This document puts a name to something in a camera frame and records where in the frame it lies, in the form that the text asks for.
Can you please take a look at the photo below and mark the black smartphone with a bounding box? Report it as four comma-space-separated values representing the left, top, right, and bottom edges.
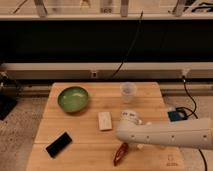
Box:
46, 132, 72, 158

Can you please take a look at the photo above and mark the white wall outlet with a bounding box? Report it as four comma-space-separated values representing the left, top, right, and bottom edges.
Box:
91, 71, 98, 79

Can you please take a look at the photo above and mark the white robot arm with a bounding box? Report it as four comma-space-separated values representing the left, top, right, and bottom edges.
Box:
116, 110, 213, 150

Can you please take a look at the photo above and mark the clear plastic cup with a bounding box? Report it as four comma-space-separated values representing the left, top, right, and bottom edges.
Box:
120, 82, 137, 103

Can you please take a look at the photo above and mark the black hanging cable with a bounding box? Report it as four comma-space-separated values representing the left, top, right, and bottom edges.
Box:
108, 9, 145, 81

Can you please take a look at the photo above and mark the green ceramic bowl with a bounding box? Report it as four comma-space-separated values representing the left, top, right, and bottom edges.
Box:
57, 86, 89, 113

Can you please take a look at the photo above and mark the blue power adapter box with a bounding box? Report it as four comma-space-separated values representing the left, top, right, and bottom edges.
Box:
168, 111, 186, 122

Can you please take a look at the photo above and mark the white rectangular block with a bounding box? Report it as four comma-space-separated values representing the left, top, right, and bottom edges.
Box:
98, 112, 112, 131

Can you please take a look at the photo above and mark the black stand at left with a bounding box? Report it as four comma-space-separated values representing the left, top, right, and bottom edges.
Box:
0, 72, 19, 120

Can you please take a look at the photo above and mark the black floor cable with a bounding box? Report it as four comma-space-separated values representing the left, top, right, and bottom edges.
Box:
175, 75, 208, 171

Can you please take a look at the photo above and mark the clear plastic water bottle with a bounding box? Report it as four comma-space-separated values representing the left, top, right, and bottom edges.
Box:
137, 144, 144, 150

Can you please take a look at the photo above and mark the red chili pepper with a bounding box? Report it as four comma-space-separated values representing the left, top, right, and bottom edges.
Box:
113, 143, 129, 166

